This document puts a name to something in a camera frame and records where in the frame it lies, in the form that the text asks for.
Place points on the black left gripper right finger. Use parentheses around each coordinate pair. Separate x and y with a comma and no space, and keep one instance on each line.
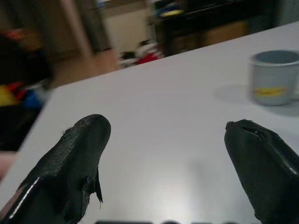
(261,168)

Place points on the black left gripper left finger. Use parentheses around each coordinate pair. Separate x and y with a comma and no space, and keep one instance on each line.
(67,163)

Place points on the colourful toy pile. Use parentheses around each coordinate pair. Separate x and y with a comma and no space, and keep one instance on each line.
(21,94)

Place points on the grey mug with yellow print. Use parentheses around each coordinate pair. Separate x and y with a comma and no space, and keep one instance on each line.
(272,77)

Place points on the dark sofa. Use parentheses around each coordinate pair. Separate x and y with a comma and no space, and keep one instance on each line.
(21,56)

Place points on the red and white toy pile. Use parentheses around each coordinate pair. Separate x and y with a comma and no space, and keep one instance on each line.
(142,54)

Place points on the dark wooden cabinet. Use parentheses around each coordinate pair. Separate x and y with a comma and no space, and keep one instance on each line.
(210,25)

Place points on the yellow object on cabinet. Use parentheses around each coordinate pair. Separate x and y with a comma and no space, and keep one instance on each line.
(171,12)

